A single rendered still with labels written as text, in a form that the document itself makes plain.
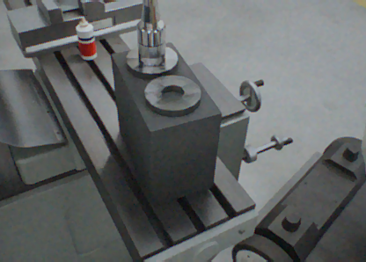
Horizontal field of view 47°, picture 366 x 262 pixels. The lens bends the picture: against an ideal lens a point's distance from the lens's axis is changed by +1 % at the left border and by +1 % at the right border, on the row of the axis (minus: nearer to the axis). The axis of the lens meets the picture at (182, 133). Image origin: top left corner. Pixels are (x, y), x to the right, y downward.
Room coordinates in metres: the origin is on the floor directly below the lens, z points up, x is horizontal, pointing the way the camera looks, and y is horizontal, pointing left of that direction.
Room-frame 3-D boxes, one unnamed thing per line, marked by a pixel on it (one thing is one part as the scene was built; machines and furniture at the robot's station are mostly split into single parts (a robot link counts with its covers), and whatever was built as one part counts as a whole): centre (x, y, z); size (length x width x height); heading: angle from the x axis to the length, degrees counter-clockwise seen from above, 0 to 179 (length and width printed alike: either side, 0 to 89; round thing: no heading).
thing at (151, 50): (0.61, 0.06, 1.19); 0.05 x 0.05 x 0.06
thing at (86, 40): (0.90, 0.25, 1.01); 0.04 x 0.04 x 0.11
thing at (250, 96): (1.11, -0.20, 0.66); 0.16 x 0.12 x 0.12; 120
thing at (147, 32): (0.61, 0.06, 1.22); 0.05 x 0.05 x 0.01
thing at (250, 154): (1.01, -0.30, 0.54); 0.22 x 0.06 x 0.06; 120
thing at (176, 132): (0.56, 0.04, 1.06); 0.22 x 0.12 x 0.20; 24
